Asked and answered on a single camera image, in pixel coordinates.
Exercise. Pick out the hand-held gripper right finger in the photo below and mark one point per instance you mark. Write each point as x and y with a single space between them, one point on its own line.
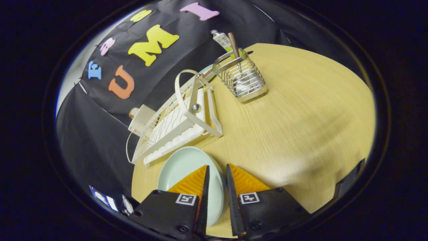
232 201

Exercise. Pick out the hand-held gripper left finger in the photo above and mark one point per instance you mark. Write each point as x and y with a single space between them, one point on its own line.
206 201

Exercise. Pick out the mint green plate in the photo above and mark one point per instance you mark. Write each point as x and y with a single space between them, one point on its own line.
180 167

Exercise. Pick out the white dish rack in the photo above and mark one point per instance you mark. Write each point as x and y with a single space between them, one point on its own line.
174 132

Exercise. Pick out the pale plate with food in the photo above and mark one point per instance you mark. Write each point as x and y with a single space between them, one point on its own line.
210 68

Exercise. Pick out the white toaster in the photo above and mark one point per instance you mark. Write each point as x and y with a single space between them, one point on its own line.
143 117

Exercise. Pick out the bread slice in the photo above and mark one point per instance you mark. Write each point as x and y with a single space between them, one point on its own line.
133 113

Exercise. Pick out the black block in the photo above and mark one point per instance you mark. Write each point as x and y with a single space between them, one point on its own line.
349 179

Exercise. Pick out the green tea bottle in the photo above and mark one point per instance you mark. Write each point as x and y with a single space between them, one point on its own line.
220 40

